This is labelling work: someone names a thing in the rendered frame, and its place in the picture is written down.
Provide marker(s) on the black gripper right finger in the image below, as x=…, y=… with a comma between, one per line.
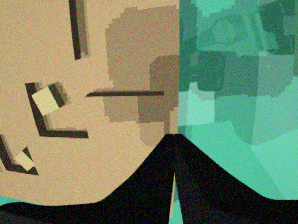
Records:
x=209, y=195

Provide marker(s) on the tan block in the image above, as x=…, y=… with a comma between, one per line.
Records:
x=24, y=159
x=48, y=99

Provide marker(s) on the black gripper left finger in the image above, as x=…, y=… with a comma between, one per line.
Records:
x=145, y=198

